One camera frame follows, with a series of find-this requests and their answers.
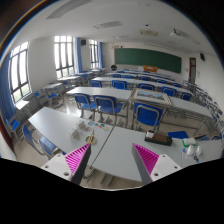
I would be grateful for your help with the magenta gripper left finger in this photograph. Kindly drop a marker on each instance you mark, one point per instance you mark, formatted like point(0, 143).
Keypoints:
point(71, 166)

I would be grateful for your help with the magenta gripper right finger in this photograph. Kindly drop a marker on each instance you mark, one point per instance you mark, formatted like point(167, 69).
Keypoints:
point(152, 166)

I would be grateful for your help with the white charger box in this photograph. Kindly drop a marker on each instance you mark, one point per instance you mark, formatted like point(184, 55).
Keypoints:
point(81, 124)

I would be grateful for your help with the black tray with items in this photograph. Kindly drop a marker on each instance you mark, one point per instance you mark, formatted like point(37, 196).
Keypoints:
point(156, 138)

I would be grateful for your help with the grey front right desk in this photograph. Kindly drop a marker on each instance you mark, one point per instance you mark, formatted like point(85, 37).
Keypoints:
point(116, 157)

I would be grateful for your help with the grey front left desk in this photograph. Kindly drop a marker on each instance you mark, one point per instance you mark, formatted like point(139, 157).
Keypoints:
point(60, 128)

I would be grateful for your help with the blue chair front left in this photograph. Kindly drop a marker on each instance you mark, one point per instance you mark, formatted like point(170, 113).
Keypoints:
point(43, 146)

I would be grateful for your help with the blue chair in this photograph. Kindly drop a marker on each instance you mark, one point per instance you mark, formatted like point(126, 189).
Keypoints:
point(85, 103)
point(43, 146)
point(107, 104)
point(146, 114)

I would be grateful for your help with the colourful cards on desk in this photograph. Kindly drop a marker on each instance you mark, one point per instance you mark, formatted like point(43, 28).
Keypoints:
point(99, 125)

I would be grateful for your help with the blue chair right middle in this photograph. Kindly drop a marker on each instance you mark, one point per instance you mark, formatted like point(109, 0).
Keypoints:
point(146, 114)

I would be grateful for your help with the white bottles and packets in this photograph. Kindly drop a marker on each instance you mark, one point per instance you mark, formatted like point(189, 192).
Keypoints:
point(191, 148)

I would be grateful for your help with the blue chair left middle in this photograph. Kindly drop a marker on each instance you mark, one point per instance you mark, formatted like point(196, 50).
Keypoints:
point(85, 103)

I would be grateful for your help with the blue chair centre middle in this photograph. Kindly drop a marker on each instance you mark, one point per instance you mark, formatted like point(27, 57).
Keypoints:
point(107, 104)

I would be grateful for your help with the framed picture on desk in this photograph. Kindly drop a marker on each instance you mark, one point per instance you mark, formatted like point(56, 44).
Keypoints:
point(150, 96)

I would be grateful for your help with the grey second row desk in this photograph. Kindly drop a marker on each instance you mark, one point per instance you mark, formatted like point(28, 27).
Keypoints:
point(119, 94)

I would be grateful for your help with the orange lectern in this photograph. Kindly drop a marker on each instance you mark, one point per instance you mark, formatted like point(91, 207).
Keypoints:
point(150, 68)

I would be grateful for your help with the left large window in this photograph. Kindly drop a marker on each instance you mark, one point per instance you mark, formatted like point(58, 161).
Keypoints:
point(18, 72)

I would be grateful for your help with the green chalkboard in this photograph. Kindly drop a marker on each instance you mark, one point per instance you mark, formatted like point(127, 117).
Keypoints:
point(140, 57)

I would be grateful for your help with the brown door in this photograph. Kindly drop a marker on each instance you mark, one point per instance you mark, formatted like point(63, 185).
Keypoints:
point(192, 70)

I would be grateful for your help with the middle window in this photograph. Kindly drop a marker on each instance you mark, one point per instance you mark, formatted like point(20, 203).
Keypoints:
point(63, 54)

